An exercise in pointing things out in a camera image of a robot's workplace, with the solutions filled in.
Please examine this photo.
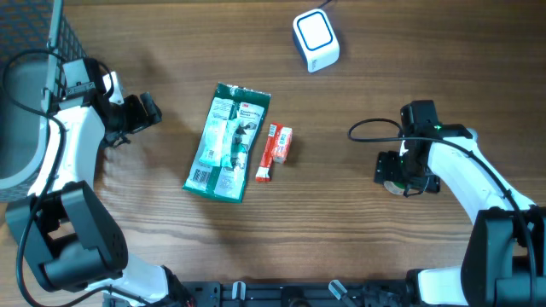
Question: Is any green lid jar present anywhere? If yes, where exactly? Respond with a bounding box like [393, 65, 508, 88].
[383, 181, 405, 195]

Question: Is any green foil packet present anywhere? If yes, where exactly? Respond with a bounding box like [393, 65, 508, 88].
[183, 83, 270, 203]

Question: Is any red white snack packet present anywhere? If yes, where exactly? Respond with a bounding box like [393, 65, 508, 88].
[255, 123, 282, 182]

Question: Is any red tissue pack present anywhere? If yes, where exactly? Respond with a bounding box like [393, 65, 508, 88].
[272, 127, 293, 164]

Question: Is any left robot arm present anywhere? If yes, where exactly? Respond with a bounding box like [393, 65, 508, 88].
[6, 57, 195, 306]

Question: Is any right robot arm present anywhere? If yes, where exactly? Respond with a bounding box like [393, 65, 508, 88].
[375, 101, 545, 306]

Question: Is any white barcode scanner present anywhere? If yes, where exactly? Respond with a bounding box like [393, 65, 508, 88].
[292, 9, 340, 73]

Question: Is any grey plastic mesh basket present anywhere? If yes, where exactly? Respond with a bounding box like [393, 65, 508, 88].
[1, 0, 86, 203]

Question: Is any right camera cable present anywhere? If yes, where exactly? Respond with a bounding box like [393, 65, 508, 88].
[346, 118, 538, 307]

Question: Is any camera cable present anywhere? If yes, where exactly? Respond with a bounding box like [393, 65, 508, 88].
[0, 48, 116, 307]
[346, 118, 538, 307]

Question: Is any left camera cable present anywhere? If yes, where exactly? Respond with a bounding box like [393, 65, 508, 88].
[0, 48, 116, 307]

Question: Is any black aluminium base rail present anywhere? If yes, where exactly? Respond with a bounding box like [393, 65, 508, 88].
[102, 280, 484, 307]

